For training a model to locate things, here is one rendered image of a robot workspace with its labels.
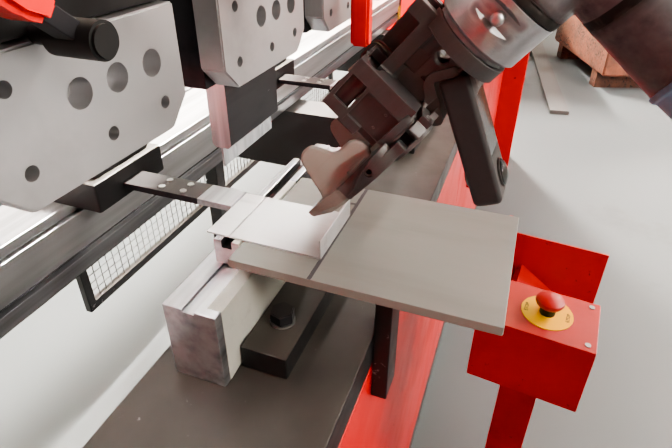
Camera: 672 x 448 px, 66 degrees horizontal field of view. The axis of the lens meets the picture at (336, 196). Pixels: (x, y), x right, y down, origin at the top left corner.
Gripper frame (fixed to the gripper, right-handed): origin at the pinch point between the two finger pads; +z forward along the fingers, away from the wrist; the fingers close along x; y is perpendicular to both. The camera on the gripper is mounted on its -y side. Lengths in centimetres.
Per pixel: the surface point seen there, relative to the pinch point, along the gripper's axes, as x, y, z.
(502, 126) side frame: -216, -57, 54
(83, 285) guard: -35, 23, 105
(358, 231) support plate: -1.5, -4.6, 2.4
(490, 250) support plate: -3.0, -14.9, -6.2
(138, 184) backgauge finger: -1.0, 17.0, 20.0
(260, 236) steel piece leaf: 3.2, 2.5, 8.2
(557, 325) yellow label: -19.5, -37.2, 3.6
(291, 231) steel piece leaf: 1.2, 0.5, 6.5
